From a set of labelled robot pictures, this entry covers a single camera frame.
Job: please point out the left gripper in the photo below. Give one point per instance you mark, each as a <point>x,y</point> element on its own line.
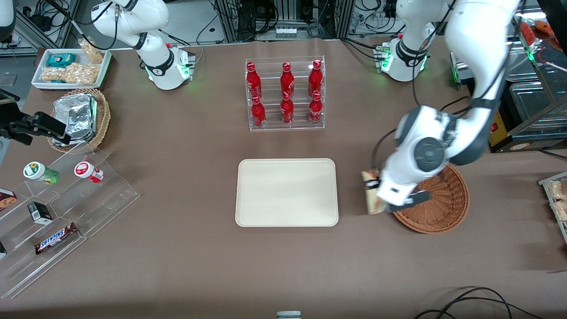
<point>374,183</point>

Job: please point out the triangle sandwich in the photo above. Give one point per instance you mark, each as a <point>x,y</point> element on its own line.
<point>374,204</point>

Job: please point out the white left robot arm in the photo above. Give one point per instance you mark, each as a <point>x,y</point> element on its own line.
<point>478,40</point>

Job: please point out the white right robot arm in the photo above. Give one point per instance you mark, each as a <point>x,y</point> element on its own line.
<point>133,17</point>

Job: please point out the light wicker basket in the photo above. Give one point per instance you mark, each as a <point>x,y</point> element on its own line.
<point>104,119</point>

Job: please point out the brown wicker basket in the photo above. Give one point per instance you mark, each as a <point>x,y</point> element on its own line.
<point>447,208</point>

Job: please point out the cream rectangular tray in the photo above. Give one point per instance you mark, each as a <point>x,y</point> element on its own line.
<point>285,192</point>

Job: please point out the aluminium foil container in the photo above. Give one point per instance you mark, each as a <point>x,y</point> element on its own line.
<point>75,115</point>

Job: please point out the green white-capped bottle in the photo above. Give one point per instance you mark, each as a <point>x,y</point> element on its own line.
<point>35,170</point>

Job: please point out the large clear peanut bag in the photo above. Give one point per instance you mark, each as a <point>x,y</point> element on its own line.
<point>70,73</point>

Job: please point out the red white yogurt bottle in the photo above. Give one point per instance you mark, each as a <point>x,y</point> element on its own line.
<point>84,169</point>

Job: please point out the teal snack packet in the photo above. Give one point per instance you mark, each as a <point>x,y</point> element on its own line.
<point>61,60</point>

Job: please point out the brown cookie box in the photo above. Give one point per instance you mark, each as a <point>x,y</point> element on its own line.
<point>6,199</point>

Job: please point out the white plastic snack bin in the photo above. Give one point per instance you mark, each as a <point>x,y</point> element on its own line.
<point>102,73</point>

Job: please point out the small black carton box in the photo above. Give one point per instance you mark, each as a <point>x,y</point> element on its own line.
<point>40,213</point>

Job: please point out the small clear peanut bag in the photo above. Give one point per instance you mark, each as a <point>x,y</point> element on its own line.
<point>91,51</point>

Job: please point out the clear acrylic bottle rack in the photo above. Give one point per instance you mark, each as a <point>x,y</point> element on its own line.
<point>301,126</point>

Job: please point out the clear acrylic stepped shelf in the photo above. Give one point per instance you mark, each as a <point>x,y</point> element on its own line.
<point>110,195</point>

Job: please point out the red cola bottle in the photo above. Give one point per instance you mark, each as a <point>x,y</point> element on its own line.
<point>258,113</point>
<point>287,108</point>
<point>315,107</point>
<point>253,79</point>
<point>315,77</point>
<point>287,79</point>

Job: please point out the Snickers chocolate bar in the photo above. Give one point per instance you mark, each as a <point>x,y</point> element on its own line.
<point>55,239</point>

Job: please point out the small grey device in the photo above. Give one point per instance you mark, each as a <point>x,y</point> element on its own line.
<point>289,315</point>

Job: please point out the grey terminal block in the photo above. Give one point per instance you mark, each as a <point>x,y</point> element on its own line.
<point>288,32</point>

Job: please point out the clear wrapped pastry packet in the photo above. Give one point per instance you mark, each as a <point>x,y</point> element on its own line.
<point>561,210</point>
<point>557,190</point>

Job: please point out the orange snack bag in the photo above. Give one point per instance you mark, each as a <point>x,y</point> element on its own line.
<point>538,30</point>

